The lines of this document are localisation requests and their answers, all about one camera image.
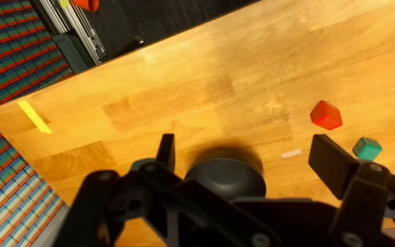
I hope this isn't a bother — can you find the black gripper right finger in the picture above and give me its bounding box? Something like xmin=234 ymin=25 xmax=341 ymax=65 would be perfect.
xmin=307 ymin=133 xmax=395 ymax=247

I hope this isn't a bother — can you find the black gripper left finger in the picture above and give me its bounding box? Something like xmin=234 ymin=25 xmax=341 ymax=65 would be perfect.
xmin=52 ymin=133 xmax=282 ymax=247

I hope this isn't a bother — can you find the green cube block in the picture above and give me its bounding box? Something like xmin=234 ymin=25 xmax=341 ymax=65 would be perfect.
xmin=351 ymin=136 xmax=383 ymax=164

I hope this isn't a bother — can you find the dark grey bowl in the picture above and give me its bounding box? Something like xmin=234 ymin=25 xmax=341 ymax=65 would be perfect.
xmin=183 ymin=157 xmax=267 ymax=201

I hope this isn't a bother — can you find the small white tape piece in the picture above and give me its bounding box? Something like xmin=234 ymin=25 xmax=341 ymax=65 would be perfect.
xmin=279 ymin=148 xmax=303 ymax=161

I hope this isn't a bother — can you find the red cube block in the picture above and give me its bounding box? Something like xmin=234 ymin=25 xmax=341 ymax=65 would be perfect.
xmin=308 ymin=100 xmax=344 ymax=132

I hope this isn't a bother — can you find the yellow tape strip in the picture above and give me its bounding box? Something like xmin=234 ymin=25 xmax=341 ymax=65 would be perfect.
xmin=16 ymin=99 xmax=53 ymax=136

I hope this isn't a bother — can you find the dark grey base block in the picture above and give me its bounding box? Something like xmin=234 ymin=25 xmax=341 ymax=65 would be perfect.
xmin=52 ymin=33 xmax=95 ymax=74

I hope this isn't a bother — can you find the orange red object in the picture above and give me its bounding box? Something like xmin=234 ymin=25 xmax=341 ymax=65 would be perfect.
xmin=71 ymin=0 xmax=101 ymax=14

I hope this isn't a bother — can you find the black panel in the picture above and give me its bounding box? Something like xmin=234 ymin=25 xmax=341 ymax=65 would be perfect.
xmin=86 ymin=0 xmax=260 ymax=61

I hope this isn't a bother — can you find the aluminium profile rail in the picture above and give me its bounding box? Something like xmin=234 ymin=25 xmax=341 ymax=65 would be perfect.
xmin=38 ymin=0 xmax=108 ymax=66

